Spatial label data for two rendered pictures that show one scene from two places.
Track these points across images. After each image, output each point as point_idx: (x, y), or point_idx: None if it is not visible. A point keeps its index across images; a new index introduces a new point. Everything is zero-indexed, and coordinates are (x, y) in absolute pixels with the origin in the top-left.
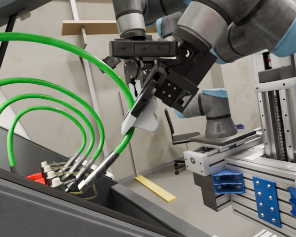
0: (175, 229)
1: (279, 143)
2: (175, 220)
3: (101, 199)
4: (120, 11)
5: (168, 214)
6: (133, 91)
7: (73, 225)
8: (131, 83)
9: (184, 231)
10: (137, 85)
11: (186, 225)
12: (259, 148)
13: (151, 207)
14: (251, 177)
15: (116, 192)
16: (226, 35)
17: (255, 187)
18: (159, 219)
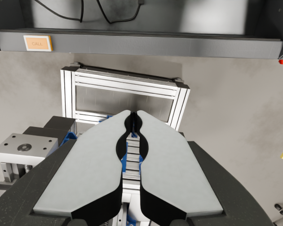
0: (95, 35)
1: (107, 223)
2: (107, 47)
3: (282, 16)
4: None
5: (122, 49)
6: (155, 158)
7: None
8: (167, 202)
9: (84, 39)
10: (90, 180)
11: (89, 47)
12: (142, 219)
13: (156, 46)
14: (127, 172)
15: (254, 37)
16: None
17: (124, 162)
18: (126, 35)
